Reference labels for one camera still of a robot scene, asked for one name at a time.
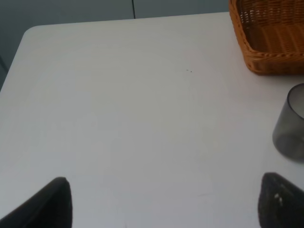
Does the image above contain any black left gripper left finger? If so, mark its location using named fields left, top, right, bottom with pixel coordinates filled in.
left=0, top=177, right=73, bottom=228

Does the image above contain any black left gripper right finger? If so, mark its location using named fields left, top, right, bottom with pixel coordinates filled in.
left=257, top=172, right=304, bottom=228

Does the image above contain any brown wicker basket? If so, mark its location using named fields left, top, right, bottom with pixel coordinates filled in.
left=229, top=0, right=304, bottom=75

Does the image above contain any grey translucent plastic cup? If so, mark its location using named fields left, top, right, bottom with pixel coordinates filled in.
left=272, top=83, right=304, bottom=162

